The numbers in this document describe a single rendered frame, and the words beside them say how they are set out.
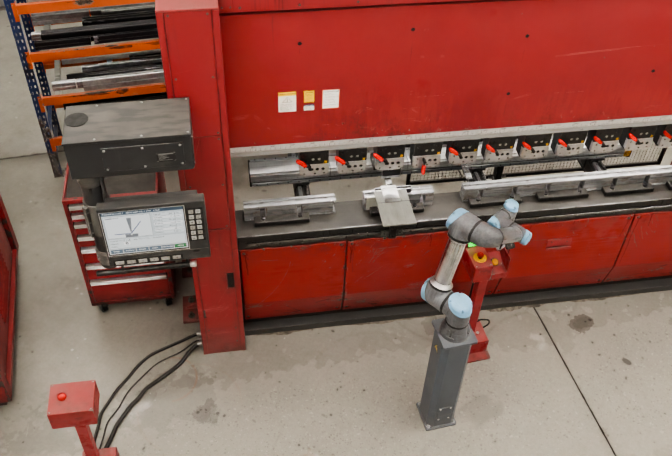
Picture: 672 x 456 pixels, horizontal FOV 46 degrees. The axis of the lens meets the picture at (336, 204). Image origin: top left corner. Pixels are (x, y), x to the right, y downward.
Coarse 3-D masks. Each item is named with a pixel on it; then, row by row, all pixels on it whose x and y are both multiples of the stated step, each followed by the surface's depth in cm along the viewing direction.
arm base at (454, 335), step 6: (444, 324) 384; (468, 324) 383; (444, 330) 384; (450, 330) 382; (456, 330) 380; (462, 330) 381; (468, 330) 386; (444, 336) 385; (450, 336) 384; (456, 336) 382; (462, 336) 382; (468, 336) 386; (456, 342) 384
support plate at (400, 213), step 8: (376, 192) 428; (400, 192) 428; (376, 200) 423; (384, 208) 419; (392, 208) 419; (400, 208) 419; (408, 208) 419; (384, 216) 414; (392, 216) 415; (400, 216) 415; (408, 216) 415; (384, 224) 410; (392, 224) 410; (400, 224) 411; (408, 224) 412
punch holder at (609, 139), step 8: (616, 128) 420; (592, 136) 425; (600, 136) 422; (608, 136) 423; (616, 136) 424; (592, 144) 426; (600, 144) 426; (608, 144) 427; (616, 144) 428; (592, 152) 430; (600, 152) 430
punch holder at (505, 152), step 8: (512, 136) 412; (488, 144) 414; (496, 144) 415; (504, 144) 415; (512, 144) 416; (488, 152) 417; (504, 152) 419; (512, 152) 420; (488, 160) 421; (496, 160) 422; (504, 160) 423
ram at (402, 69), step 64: (512, 0) 355; (576, 0) 360; (640, 0) 366; (256, 64) 357; (320, 64) 363; (384, 64) 368; (448, 64) 374; (512, 64) 380; (576, 64) 386; (640, 64) 393; (256, 128) 382; (320, 128) 389; (384, 128) 395; (448, 128) 402; (576, 128) 416
